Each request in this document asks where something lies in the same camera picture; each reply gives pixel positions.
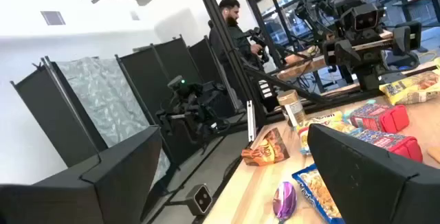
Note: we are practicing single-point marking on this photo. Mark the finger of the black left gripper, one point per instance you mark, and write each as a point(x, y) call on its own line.
point(342, 54)
point(407, 36)

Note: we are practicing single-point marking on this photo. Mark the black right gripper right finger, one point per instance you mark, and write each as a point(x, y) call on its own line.
point(371, 189)

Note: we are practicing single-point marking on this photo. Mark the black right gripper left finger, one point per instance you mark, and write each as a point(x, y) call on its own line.
point(103, 189)

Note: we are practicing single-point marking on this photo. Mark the yellow ramen packet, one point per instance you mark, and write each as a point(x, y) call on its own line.
point(409, 88)

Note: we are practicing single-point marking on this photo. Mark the red lidded paprika tin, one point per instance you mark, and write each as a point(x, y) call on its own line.
point(378, 117)
point(395, 143)

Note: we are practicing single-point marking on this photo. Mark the iridescent purple spoon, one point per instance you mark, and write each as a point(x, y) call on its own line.
point(284, 200)

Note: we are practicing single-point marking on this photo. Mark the brown taco seasoning packet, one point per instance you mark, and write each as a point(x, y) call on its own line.
point(266, 150)

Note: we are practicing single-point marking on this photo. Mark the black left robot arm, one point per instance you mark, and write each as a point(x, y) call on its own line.
point(371, 76)

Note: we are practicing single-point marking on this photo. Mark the black background robot arm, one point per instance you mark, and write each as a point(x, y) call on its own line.
point(192, 103)

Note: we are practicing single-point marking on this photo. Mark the wooden background table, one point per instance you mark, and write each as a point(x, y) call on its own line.
point(299, 67)

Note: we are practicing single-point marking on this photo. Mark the blue soy sauce ramen packet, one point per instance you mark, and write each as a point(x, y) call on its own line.
point(311, 189)

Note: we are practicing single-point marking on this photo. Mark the black control box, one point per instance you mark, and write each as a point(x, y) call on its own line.
point(266, 91)

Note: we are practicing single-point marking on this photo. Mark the black handheld device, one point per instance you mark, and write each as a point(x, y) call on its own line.
point(258, 38)

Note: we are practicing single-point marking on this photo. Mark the grey marbled partition sheet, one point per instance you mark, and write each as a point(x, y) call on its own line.
point(103, 100)

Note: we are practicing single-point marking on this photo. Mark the black partition panel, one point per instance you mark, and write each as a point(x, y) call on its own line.
point(148, 76)
point(203, 62)
point(51, 114)

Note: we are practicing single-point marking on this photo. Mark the person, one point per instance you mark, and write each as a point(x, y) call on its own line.
point(231, 12)

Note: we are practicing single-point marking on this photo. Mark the ceiling air vent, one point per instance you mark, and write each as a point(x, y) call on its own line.
point(134, 16)
point(53, 18)

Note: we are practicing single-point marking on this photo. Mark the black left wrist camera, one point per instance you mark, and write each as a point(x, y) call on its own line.
point(365, 18)

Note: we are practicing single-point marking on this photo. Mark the black table-level camera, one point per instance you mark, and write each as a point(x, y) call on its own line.
point(199, 200)

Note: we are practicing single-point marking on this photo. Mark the black background rig frame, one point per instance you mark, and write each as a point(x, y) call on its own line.
point(254, 4)

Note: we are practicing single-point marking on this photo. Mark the white corner bracket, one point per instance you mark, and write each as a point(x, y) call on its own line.
point(251, 121)

